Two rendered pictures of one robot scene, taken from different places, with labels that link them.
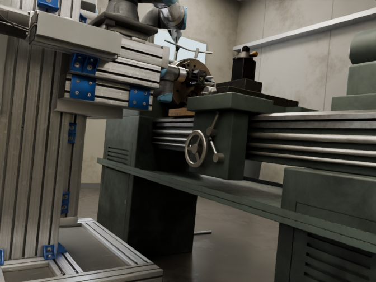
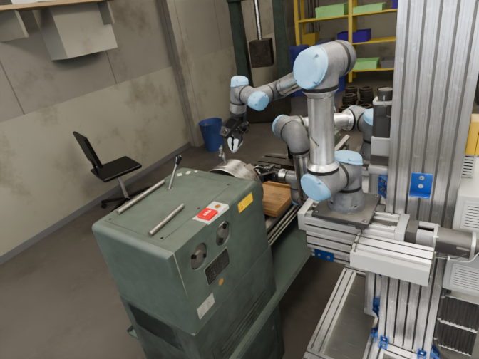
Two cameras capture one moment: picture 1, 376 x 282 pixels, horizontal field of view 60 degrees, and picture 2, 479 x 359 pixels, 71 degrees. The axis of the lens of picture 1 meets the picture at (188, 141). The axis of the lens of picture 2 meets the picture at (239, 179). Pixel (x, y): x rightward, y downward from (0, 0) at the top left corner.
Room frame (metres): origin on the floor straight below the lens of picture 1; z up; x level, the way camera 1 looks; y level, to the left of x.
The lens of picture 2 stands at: (2.47, 1.55, 1.95)
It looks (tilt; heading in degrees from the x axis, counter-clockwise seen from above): 27 degrees down; 251
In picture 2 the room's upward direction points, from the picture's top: 10 degrees counter-clockwise
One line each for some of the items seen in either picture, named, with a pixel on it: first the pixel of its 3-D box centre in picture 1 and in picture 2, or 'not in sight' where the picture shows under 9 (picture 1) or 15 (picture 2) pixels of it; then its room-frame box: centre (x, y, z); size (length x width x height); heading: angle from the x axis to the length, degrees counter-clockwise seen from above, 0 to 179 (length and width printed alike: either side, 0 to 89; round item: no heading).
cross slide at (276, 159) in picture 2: (251, 100); (288, 164); (1.49, -0.27, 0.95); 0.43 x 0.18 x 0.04; 123
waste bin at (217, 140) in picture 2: not in sight; (212, 134); (1.17, -3.29, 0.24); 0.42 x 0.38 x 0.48; 41
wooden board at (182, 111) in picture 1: (210, 116); (263, 196); (1.78, -0.11, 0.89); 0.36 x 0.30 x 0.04; 123
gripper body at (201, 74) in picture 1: (193, 77); (271, 173); (1.75, 0.00, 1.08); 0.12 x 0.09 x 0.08; 121
